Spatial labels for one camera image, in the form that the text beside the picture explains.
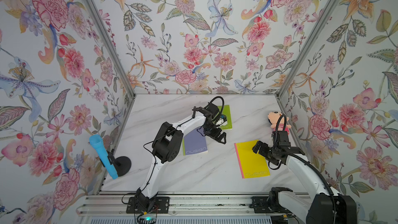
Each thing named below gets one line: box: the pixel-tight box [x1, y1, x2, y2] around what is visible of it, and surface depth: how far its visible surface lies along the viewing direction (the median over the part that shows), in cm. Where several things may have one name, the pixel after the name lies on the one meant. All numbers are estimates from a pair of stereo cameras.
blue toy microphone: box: [89, 133, 119, 180], surface depth 70 cm
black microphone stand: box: [107, 148, 132, 177], surface depth 86 cm
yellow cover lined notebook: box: [234, 139, 271, 179], surface depth 86 cm
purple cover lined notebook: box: [182, 126, 209, 156], surface depth 94 cm
